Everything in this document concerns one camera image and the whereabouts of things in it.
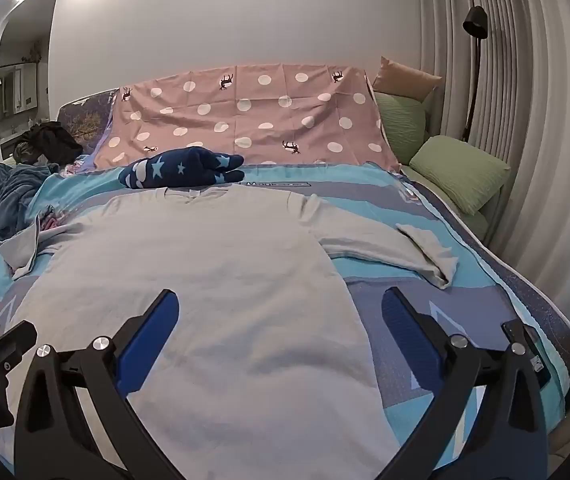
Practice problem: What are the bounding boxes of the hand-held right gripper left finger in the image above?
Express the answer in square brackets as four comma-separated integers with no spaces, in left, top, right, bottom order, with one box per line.
[14,289,186,480]

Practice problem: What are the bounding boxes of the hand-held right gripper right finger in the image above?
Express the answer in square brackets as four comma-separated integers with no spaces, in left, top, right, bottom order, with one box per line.
[381,286,550,480]

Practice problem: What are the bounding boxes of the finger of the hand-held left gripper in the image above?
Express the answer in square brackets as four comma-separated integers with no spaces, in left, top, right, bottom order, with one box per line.
[0,320,38,386]

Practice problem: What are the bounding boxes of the grey long-sleeve shirt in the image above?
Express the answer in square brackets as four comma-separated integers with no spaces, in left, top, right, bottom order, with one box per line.
[0,184,460,480]

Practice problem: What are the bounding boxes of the dark clothes pile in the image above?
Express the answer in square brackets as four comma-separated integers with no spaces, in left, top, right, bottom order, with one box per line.
[20,121,84,166]

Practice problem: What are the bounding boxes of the blue patterned bed sheet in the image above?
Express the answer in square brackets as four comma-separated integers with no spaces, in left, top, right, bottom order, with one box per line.
[0,160,570,480]

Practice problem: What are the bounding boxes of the teal fleece blanket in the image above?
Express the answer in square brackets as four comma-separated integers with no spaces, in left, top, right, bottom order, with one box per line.
[0,162,61,248]

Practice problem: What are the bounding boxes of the navy star plush pillow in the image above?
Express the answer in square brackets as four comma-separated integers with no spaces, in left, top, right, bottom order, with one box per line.
[118,147,246,190]

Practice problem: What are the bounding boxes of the green pillow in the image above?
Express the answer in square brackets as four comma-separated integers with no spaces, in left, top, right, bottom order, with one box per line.
[375,91,428,166]
[409,135,512,216]

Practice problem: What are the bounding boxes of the grey pleated curtain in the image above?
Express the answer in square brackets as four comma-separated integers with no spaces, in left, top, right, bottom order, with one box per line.
[417,0,570,351]

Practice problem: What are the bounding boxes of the pink polka dot cloth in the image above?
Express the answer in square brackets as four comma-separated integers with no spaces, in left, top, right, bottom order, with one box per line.
[85,62,403,171]

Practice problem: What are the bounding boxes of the beige pillow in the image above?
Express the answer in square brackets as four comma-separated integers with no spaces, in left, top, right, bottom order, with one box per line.
[372,56,443,106]

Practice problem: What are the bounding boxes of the black floor lamp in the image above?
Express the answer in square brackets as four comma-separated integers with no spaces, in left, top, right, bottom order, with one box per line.
[461,5,490,143]

